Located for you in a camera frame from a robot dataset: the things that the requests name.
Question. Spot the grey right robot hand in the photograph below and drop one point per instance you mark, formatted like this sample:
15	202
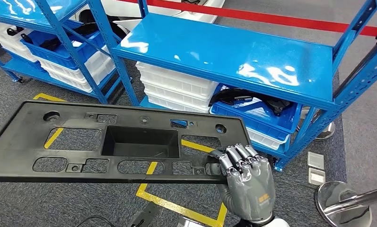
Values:
254	191

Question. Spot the black plastic plate bracket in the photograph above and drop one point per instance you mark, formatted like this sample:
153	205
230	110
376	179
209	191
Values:
19	147

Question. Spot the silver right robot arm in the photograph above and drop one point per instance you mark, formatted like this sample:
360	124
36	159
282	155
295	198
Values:
276	223

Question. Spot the black curved trim part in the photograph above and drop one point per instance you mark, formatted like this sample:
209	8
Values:
14	31
279	106
50	44
229	95

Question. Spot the blue metal shelf rack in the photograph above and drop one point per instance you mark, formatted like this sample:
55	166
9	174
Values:
222	47
12	9

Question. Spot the silver floor socket box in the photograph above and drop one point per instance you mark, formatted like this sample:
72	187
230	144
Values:
316	177
315	160

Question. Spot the blue plastic bin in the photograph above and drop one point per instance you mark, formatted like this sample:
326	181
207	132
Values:
269	127
50	58

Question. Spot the red barrier belt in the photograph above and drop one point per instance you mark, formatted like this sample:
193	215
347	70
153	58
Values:
269	19

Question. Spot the white car body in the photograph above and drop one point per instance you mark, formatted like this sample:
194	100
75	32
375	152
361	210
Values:
125	7

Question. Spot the dark grey bracket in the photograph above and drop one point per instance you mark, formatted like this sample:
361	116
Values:
142	216

